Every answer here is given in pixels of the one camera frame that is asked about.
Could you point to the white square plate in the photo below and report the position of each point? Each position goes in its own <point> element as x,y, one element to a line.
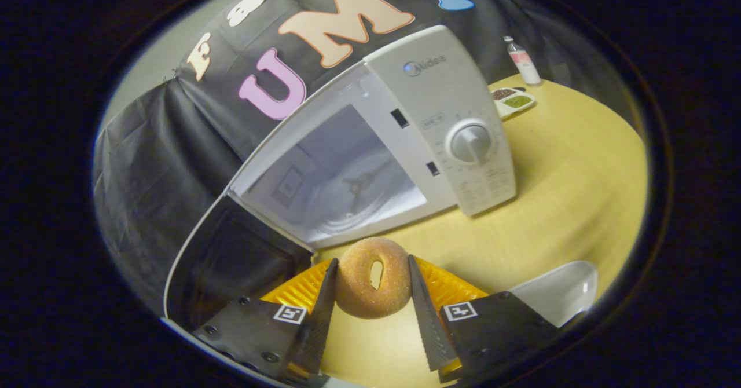
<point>556,295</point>

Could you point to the white microwave oven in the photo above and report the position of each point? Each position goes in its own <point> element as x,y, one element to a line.
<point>440,87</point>

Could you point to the brown bagel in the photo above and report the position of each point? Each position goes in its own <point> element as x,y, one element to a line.
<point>353,284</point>

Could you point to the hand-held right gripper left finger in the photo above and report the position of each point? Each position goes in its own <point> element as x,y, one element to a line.
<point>321,318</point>

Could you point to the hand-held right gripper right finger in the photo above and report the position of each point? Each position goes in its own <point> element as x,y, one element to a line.
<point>428,318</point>

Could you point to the black backdrop cloth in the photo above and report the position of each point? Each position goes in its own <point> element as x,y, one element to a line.
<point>150,162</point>

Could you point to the small pink label bottle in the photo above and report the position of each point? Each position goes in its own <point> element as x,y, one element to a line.
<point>525,63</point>

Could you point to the white divided spice dish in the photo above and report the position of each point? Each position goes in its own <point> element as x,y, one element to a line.
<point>515,103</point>

